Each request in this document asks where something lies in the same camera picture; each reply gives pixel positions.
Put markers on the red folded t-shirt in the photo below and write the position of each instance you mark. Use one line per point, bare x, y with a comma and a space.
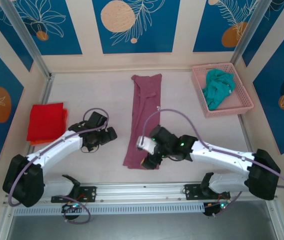
45, 122

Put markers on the pink perforated plastic basket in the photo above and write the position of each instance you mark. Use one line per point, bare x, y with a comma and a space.
245, 100

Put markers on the mauve purple t-shirt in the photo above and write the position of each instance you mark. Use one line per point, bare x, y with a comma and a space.
146, 100

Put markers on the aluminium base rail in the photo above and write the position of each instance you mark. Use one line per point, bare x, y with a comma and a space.
144, 191

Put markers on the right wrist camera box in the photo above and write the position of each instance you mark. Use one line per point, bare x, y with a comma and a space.
146, 144

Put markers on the right controller circuit board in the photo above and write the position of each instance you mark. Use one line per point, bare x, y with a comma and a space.
215, 208

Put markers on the aluminium frame post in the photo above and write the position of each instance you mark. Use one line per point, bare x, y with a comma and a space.
249, 30
26, 32

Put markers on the controller circuit board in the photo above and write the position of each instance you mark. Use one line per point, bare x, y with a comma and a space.
74, 207
215, 208

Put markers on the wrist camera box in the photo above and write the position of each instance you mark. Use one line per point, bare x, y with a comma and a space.
146, 144
97, 118

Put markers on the teal t-shirt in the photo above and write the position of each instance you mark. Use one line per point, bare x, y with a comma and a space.
218, 90

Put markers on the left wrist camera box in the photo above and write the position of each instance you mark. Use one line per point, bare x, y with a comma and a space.
97, 118

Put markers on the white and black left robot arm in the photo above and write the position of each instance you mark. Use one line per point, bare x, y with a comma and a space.
56, 147

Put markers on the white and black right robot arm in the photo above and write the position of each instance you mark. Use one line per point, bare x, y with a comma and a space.
219, 155

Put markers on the left controller circuit board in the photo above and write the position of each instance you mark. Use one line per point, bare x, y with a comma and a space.
74, 207

